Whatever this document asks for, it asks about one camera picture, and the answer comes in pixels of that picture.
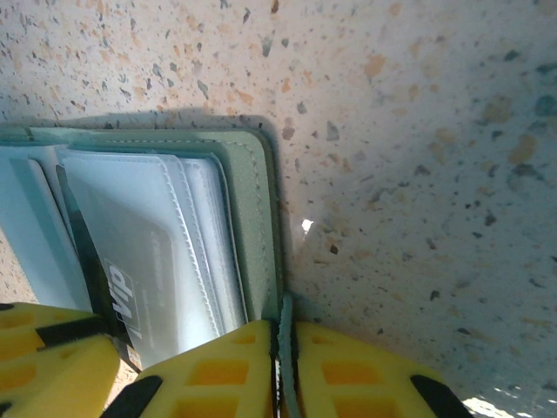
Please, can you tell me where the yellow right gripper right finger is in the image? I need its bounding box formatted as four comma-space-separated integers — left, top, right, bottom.
292, 320, 474, 418

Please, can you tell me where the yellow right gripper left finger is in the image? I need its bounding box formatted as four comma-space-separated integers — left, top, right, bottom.
102, 319, 279, 418

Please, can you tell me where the black VIP card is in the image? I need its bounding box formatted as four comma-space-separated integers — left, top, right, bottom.
54, 163, 210, 374

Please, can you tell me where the green card holder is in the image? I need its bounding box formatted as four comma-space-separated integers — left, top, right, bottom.
0, 125, 306, 418

